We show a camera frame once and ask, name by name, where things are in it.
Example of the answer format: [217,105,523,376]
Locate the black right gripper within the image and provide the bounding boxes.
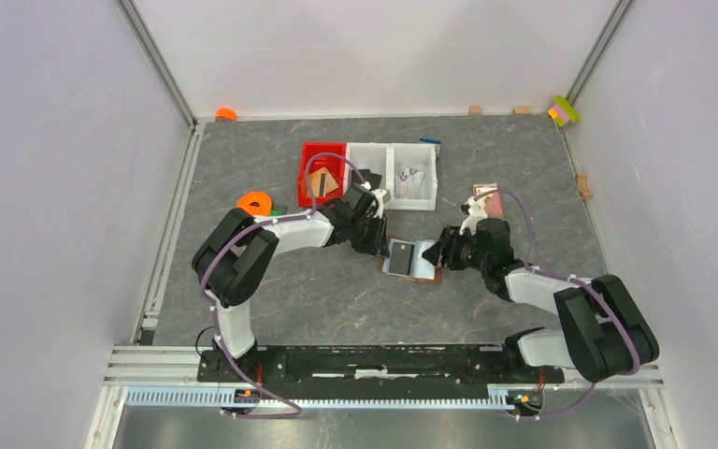
[421,225,489,272]

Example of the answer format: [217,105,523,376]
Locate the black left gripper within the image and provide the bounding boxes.
[349,212,390,259]

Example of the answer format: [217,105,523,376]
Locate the dark grey credit card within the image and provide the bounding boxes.
[387,241,414,277]

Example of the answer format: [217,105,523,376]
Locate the brown leather card holder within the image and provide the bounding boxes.
[379,238,441,285]

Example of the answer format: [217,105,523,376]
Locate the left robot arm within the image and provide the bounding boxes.
[192,182,390,382]

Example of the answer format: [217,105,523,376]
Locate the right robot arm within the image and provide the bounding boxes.
[424,218,660,383]

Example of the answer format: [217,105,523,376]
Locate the black card in bin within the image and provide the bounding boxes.
[351,169,383,190]

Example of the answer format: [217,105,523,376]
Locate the playing card box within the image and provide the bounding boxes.
[473,183,504,219]

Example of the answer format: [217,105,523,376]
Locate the cards in red bin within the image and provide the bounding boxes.
[309,167,340,198]

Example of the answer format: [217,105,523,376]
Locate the cards in white bin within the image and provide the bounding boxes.
[395,167,424,199]

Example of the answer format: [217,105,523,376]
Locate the red plastic bin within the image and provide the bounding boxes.
[297,141,350,208]

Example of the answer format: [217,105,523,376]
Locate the white plastic bin left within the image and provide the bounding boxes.
[345,142,392,210]

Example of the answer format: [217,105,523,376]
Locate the white plastic bin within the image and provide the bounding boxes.
[386,142,438,211]
[345,142,392,210]

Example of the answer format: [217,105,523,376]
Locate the white plastic bin right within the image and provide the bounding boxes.
[386,142,438,211]

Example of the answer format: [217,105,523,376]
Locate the orange tape dispenser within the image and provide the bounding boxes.
[237,191,273,216]

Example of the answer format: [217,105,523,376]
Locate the wooden arch block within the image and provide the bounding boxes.
[576,173,594,201]

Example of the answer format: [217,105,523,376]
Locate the colourful toy block stack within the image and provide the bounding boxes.
[547,95,581,128]

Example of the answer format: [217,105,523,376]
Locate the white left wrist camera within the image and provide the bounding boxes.
[362,181,390,219]

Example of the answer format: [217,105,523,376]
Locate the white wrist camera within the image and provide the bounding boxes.
[459,196,488,235]
[362,181,390,219]

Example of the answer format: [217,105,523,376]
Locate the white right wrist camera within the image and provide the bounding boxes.
[459,196,488,235]

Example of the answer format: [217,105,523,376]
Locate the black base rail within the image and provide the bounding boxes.
[197,344,565,400]

